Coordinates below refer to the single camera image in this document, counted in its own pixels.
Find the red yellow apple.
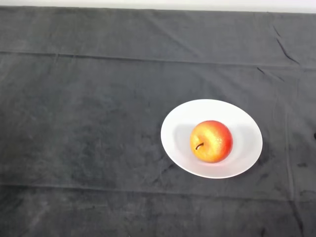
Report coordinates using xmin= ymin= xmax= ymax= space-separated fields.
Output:
xmin=189 ymin=120 xmax=234 ymax=164

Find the white round plate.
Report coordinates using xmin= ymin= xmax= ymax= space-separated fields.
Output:
xmin=160 ymin=99 xmax=263 ymax=179

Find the black cloth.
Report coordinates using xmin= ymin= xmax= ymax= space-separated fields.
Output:
xmin=0 ymin=6 xmax=316 ymax=237

